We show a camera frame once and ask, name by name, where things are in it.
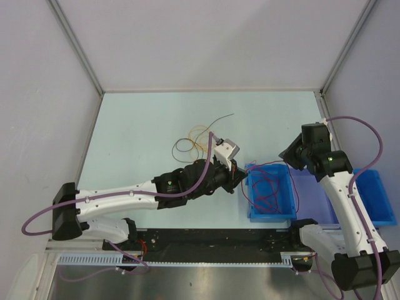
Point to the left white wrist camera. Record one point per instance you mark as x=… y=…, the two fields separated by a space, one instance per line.
x=225 y=152

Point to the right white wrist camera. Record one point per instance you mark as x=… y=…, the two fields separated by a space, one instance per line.
x=325 y=122

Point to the purple plastic tray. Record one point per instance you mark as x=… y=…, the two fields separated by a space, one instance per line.
x=311 y=201

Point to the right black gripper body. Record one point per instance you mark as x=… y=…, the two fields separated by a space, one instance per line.
x=302 y=154

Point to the blue plastic bin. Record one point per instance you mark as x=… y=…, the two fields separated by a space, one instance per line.
x=269 y=192
x=375 y=199

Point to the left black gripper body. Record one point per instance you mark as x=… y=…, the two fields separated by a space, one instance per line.
x=228 y=181

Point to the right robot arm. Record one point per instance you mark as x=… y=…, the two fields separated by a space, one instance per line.
x=363 y=258

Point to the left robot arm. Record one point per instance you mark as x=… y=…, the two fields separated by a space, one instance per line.
x=78 y=211

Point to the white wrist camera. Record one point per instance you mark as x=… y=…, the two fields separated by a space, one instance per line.
x=225 y=152
x=325 y=122

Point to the slotted cable duct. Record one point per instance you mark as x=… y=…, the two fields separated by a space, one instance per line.
x=113 y=259

